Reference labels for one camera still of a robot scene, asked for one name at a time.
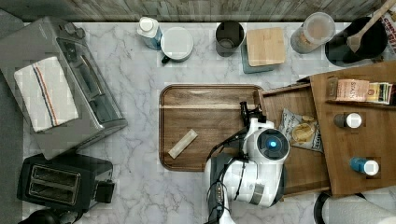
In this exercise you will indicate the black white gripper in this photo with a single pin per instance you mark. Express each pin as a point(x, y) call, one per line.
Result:
point(254, 120)

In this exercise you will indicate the wooden drawer with black handle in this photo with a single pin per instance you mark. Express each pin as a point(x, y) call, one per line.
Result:
point(306, 169)

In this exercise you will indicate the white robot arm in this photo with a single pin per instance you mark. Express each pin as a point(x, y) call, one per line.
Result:
point(246, 167)

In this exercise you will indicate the wooden drawer cabinet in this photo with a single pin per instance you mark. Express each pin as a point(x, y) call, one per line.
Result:
point(375, 139)

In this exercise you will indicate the chip snack bag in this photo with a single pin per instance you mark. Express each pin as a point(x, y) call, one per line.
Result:
point(301, 130)

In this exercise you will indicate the wooden cutting board tray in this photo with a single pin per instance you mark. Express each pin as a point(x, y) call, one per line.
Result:
point(211, 110)

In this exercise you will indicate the light wooden block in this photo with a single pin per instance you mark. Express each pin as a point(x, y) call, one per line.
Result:
point(182, 143)

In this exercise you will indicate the teal canister with wooden lid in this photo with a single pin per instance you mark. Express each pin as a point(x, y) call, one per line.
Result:
point(263, 50)

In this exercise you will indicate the dark grey tumbler cup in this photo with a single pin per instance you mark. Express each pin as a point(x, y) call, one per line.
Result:
point(229, 36)

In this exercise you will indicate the grey spice shaker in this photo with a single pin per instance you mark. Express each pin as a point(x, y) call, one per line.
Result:
point(348, 120)

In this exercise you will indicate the mug with white lid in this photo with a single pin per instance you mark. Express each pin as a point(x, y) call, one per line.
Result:
point(176, 44)

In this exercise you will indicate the clear plastic lidded jar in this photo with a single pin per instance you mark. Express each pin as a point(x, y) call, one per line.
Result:
point(317, 29)

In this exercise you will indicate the black paper towel holder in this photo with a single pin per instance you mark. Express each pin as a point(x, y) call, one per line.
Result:
point(318, 207)

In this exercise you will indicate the wooden spoon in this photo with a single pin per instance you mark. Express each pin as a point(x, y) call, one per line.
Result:
point(354, 41)

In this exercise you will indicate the blue spice shaker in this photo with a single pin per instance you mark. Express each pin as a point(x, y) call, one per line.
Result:
point(364, 166)

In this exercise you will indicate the paper towel roll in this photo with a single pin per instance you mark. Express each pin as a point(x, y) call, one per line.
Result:
point(374, 214)

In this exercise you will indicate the cinnamon cereal box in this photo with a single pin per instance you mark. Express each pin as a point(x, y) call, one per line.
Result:
point(389, 22)

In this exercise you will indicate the black two-slot toaster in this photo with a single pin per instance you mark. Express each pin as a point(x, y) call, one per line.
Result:
point(70, 182)

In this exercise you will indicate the white striped folded towel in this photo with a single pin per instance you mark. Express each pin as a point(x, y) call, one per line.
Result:
point(46, 94)

